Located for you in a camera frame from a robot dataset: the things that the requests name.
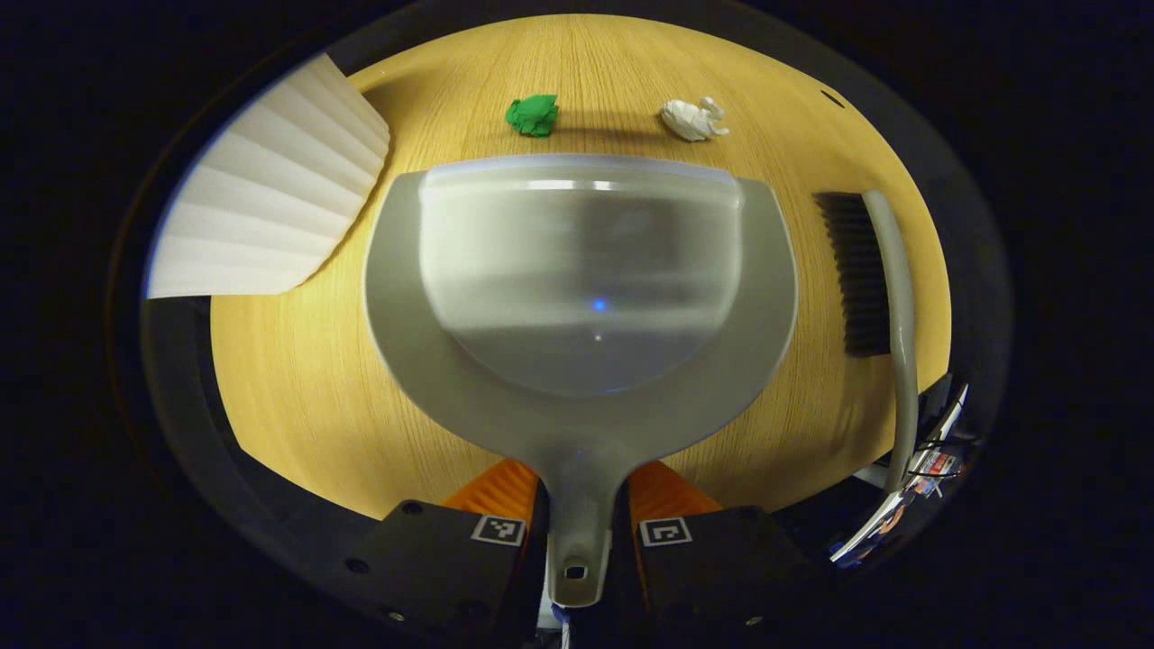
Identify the wooden desktop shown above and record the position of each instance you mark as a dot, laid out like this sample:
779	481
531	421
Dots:
315	388

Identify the white plastic dustpan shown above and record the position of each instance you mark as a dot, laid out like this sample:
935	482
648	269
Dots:
577	415

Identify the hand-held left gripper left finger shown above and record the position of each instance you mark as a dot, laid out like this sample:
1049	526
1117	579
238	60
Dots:
433	568

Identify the white paper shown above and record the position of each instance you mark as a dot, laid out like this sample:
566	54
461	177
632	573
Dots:
692	120

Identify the white ribbed garbage bin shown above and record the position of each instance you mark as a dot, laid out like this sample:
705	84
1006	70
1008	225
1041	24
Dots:
270	207

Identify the green paper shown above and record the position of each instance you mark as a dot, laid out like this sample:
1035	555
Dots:
534	115

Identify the small white broom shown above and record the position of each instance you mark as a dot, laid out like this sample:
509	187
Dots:
902	306

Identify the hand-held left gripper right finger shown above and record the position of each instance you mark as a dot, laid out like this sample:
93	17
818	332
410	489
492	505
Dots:
721	577

